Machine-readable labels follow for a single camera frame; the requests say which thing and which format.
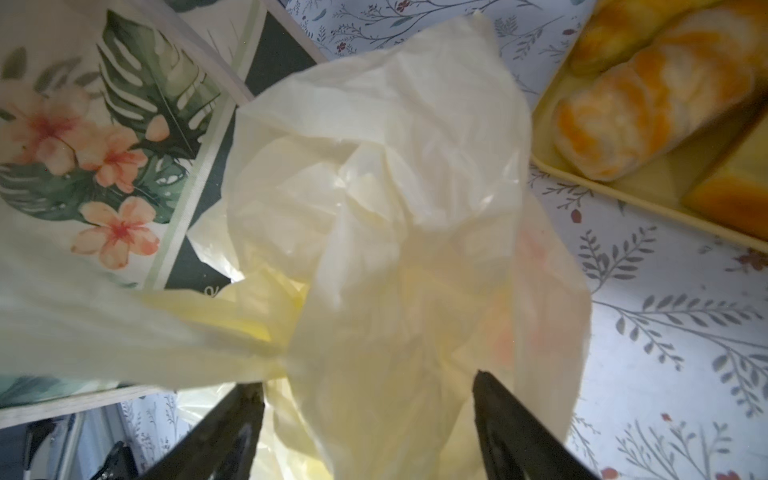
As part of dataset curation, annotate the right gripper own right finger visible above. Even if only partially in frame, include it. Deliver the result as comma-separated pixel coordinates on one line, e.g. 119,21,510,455
472,371,597,480

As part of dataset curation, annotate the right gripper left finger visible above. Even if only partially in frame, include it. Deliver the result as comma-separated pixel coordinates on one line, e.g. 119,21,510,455
141,383,265,480

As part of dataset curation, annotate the yellow translucent plastic bag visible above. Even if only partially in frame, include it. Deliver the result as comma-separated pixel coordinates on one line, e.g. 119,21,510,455
0,14,594,480

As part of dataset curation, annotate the cream canvas tote bag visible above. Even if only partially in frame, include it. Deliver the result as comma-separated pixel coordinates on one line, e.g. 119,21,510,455
1,10,310,388

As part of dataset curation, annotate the square yellow bread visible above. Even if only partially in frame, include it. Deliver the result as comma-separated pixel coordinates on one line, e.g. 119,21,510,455
683,111,767,240

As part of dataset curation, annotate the croissant bread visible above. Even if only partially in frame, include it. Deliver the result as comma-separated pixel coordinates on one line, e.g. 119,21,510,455
551,1,767,181

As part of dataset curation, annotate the yellow bread tray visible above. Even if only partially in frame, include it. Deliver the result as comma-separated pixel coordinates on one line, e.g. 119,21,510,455
530,59,768,253

